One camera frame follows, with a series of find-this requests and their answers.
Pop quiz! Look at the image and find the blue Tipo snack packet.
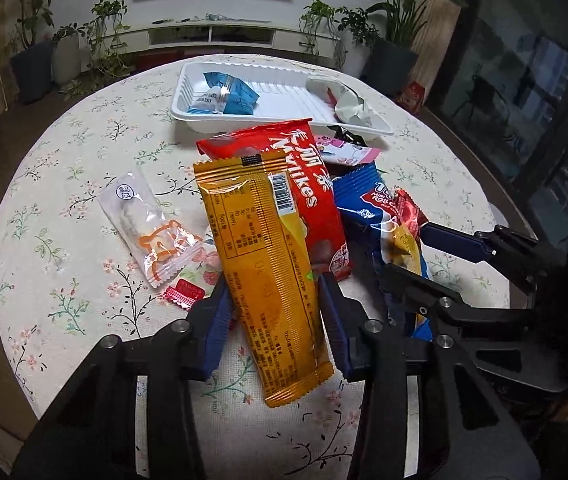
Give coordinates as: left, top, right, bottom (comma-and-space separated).
331, 160, 436, 344

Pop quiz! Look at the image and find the red Mylikes snack bag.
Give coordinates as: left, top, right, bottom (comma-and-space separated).
197, 119, 351, 281

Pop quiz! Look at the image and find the clear orange cat snack packet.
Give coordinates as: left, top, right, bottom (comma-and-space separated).
98, 169, 203, 289

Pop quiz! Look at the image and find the orange snack bar packet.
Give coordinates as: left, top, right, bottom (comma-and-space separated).
194, 152, 334, 408

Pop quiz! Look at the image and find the red floral candy packet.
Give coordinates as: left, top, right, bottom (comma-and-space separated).
161, 229, 222, 312

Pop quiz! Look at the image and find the red box on floor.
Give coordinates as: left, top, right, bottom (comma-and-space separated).
397, 81, 425, 115

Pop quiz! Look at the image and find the pink cartoon snack packet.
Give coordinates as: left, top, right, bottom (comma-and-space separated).
315, 136, 381, 167

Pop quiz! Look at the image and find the floral tablecloth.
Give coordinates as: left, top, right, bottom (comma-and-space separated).
0, 55, 510, 479

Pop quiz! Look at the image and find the black snack packet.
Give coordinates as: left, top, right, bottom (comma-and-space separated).
328, 125, 367, 148

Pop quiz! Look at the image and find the white crumpled snack packet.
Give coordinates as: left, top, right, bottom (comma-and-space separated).
305, 76, 386, 130

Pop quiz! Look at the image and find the large plant in dark pot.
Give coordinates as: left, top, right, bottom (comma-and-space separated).
362, 0, 468, 98

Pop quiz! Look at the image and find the white plastic tray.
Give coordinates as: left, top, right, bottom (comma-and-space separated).
170, 61, 393, 136

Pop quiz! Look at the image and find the small bushy plant right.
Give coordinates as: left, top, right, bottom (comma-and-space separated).
337, 6, 379, 77

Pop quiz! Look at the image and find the trailing vine plant right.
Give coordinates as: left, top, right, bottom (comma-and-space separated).
298, 0, 347, 70

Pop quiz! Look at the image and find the trailing vine plant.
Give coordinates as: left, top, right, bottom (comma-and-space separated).
62, 0, 132, 99
298, 0, 347, 70

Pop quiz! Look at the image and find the trailing vine plant left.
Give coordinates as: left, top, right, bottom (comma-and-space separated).
62, 0, 132, 99

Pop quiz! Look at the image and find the white tv console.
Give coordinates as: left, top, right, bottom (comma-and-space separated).
107, 20, 339, 60

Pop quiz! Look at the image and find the plant in white pot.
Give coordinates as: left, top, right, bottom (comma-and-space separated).
51, 23, 81, 87

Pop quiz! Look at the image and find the left plant in dark pot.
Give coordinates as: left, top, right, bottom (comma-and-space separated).
8, 0, 54, 104

